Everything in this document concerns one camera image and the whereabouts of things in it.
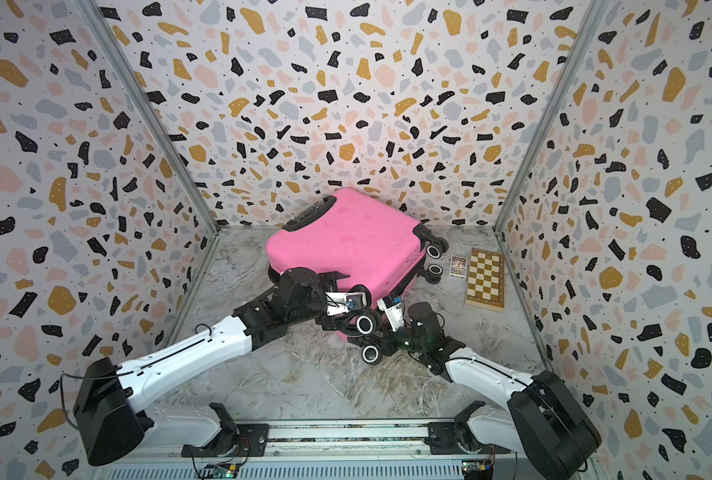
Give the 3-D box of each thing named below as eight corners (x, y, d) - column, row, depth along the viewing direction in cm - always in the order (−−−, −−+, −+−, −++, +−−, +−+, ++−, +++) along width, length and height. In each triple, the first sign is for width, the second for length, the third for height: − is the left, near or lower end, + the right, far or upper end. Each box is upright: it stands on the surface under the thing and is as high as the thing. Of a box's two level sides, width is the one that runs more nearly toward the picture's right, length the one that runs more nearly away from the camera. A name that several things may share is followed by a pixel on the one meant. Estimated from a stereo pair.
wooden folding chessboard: (465, 304, 102) (467, 298, 100) (469, 252, 118) (471, 246, 115) (501, 312, 100) (505, 307, 98) (501, 258, 116) (504, 252, 113)
